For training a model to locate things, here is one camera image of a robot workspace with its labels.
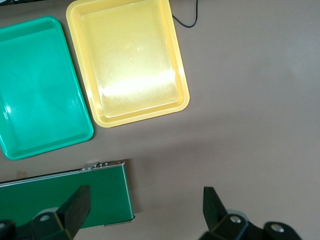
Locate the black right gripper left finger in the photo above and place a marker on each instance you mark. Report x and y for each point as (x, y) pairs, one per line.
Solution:
(75, 207)

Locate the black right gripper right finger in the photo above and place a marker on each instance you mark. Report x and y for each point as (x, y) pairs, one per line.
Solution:
(212, 207)

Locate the green conveyor belt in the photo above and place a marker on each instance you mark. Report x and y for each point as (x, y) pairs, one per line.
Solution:
(100, 195)

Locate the green plastic tray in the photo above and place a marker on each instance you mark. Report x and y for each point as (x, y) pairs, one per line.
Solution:
(37, 87)

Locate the yellow plastic tray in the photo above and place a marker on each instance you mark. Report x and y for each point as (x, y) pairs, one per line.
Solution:
(130, 62)

